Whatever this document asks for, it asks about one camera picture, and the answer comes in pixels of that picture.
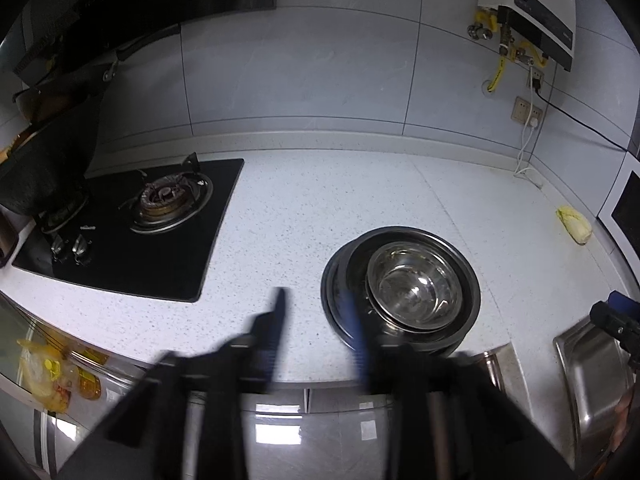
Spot white microwave oven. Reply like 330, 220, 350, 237
597, 152, 640, 271

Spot black glass gas stove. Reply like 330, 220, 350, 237
12, 152, 245, 303

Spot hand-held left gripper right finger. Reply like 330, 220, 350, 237
340, 290, 576, 480

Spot yellow sponge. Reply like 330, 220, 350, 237
556, 206, 593, 246

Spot white water heater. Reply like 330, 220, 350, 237
477, 0, 577, 72

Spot steel sink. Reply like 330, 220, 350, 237
552, 317, 636, 480

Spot black wok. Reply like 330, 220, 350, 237
0, 105, 101, 218

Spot grey glossy cabinet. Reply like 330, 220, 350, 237
30, 380, 501, 480

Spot yellow plastic bag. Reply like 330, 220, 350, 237
17, 337, 108, 413

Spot white cable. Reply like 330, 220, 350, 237
515, 117, 543, 186

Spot brass pipe valves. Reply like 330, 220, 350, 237
467, 7, 548, 68

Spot black cable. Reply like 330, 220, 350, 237
532, 77, 628, 153

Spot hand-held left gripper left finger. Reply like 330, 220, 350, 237
55, 287, 287, 480

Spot large steel bowl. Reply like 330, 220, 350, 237
365, 241, 464, 334

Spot yellow gas hose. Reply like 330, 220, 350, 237
487, 55, 508, 93

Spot dark hanging pan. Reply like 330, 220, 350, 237
12, 50, 121, 126

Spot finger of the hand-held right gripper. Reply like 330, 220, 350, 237
590, 290, 640, 361

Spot beige wall outlet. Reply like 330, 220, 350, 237
511, 96, 543, 127

